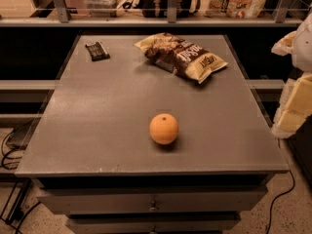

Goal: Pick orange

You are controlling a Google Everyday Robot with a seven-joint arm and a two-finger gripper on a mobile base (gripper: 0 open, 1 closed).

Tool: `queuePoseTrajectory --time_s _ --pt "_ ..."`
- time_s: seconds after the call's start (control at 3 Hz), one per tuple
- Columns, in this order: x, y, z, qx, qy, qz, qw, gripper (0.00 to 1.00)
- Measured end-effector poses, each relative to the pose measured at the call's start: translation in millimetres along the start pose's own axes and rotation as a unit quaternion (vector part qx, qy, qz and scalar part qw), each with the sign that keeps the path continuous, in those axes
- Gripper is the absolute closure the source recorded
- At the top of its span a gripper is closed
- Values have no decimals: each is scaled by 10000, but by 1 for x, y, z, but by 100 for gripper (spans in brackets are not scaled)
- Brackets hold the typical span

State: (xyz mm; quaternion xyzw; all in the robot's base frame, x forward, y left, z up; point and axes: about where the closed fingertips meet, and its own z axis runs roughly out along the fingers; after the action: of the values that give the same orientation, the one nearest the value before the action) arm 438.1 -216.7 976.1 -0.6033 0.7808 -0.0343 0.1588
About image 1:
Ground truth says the orange fruit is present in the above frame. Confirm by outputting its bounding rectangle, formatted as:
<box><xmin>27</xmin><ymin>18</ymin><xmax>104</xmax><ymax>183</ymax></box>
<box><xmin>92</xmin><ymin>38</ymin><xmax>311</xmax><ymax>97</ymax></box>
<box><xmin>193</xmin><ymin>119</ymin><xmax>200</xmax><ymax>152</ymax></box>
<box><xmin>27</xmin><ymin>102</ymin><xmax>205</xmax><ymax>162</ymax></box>
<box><xmin>149</xmin><ymin>113</ymin><xmax>178</xmax><ymax>145</ymax></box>

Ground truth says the grey drawer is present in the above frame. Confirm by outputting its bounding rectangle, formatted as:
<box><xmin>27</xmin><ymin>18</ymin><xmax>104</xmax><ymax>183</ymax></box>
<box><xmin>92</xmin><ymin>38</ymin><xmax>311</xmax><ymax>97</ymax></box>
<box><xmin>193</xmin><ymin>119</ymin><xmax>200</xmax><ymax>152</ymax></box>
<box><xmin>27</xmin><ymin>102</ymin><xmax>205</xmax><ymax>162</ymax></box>
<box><xmin>38</xmin><ymin>185</ymin><xmax>267</xmax><ymax>215</ymax></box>
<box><xmin>66</xmin><ymin>213</ymin><xmax>240</xmax><ymax>234</ymax></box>

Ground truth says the black floor cable right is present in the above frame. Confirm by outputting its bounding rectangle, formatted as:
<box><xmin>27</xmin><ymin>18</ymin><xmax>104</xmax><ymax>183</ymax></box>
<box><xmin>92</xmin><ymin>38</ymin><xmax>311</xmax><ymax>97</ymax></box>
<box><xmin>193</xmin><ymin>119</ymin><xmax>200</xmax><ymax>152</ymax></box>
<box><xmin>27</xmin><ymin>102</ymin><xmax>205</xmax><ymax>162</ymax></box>
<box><xmin>264</xmin><ymin>170</ymin><xmax>296</xmax><ymax>234</ymax></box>

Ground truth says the dark chocolate bar wrapper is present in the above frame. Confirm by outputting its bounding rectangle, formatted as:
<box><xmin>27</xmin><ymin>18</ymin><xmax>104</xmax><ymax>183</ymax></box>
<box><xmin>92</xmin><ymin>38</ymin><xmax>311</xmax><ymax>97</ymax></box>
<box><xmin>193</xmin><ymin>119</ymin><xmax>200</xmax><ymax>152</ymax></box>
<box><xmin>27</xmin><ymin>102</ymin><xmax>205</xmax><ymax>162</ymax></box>
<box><xmin>85</xmin><ymin>42</ymin><xmax>110</xmax><ymax>61</ymax></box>

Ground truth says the metal shelf rail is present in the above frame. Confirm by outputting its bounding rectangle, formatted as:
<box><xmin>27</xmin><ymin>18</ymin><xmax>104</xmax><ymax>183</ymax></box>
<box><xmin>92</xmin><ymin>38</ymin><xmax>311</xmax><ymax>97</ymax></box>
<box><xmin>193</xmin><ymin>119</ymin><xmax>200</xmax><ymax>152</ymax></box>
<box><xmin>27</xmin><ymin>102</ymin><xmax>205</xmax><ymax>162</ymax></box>
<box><xmin>0</xmin><ymin>0</ymin><xmax>311</xmax><ymax>27</ymax></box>

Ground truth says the brown yellow chip bag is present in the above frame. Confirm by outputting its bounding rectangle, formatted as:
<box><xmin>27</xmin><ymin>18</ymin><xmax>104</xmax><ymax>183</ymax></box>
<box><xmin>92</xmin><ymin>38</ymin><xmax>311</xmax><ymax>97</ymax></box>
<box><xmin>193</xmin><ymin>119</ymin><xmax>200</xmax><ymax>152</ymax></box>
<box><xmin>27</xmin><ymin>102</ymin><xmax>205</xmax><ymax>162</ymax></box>
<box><xmin>135</xmin><ymin>32</ymin><xmax>227</xmax><ymax>84</ymax></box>

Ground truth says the grey drawer cabinet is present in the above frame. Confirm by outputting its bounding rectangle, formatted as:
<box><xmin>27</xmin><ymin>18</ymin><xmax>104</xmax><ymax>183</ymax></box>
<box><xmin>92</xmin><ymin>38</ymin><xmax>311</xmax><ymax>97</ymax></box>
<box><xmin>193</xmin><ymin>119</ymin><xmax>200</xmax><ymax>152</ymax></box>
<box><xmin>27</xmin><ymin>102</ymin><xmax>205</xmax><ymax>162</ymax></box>
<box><xmin>17</xmin><ymin>35</ymin><xmax>288</xmax><ymax>234</ymax></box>

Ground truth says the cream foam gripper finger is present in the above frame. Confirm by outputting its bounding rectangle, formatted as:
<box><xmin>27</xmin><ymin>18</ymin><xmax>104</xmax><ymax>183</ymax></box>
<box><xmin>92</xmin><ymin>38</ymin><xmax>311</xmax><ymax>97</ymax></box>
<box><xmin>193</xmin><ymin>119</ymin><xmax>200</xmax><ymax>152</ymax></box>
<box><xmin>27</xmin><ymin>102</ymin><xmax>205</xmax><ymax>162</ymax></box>
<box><xmin>271</xmin><ymin>74</ymin><xmax>312</xmax><ymax>138</ymax></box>

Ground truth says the upper grey drawer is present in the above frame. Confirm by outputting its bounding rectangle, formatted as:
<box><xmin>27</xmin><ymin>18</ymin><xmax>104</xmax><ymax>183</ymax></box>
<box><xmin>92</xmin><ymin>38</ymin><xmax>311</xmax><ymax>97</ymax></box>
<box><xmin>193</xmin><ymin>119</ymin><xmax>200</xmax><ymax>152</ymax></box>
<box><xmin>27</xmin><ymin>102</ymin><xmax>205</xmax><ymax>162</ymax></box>
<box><xmin>38</xmin><ymin>185</ymin><xmax>267</xmax><ymax>215</ymax></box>

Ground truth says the black floor cables left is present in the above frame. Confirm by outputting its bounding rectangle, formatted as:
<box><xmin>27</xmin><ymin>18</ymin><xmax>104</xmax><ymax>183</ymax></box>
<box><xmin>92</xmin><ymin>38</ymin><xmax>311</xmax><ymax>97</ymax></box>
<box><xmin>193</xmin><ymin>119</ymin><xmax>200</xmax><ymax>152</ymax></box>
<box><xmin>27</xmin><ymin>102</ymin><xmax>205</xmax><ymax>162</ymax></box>
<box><xmin>0</xmin><ymin>120</ymin><xmax>42</xmax><ymax>234</ymax></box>

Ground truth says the lower grey drawer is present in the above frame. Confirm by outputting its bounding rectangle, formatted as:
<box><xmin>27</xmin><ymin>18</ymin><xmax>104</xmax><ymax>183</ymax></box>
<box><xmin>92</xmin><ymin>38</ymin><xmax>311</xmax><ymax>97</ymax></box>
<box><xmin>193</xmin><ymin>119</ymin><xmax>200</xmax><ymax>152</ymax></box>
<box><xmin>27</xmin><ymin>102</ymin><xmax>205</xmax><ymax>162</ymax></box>
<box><xmin>66</xmin><ymin>213</ymin><xmax>240</xmax><ymax>234</ymax></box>

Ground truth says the colourful snack bag on shelf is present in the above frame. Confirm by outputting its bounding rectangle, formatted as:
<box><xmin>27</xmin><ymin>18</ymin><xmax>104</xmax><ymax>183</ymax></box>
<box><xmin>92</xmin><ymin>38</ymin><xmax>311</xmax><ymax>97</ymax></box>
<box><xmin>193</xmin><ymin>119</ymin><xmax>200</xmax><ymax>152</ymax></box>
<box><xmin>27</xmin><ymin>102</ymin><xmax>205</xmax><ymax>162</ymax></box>
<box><xmin>206</xmin><ymin>0</ymin><xmax>266</xmax><ymax>19</ymax></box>

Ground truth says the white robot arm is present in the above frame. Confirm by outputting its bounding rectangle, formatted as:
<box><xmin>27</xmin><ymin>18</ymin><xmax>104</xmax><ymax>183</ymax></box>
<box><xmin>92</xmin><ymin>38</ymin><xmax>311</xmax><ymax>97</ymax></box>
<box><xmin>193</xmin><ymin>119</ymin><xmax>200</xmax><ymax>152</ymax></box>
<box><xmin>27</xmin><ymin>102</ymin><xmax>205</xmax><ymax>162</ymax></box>
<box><xmin>271</xmin><ymin>15</ymin><xmax>312</xmax><ymax>138</ymax></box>

